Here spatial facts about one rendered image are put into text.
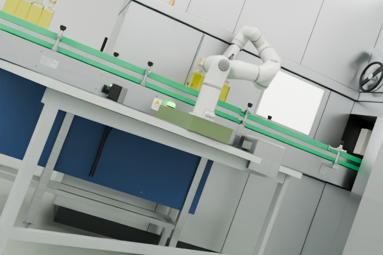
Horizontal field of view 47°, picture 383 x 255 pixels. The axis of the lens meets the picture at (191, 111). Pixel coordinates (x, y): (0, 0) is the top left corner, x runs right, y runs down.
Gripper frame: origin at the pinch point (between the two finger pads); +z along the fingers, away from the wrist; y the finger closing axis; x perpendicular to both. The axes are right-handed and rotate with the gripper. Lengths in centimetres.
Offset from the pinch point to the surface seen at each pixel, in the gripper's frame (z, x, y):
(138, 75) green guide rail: 34, -38, 14
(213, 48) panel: -9.2, -7.7, -11.7
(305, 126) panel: -8, 72, -13
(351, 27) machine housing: -81, 61, -16
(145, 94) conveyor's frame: 40, -29, 16
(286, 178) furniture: 31, 64, 17
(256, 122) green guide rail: 13.2, 35.6, 3.7
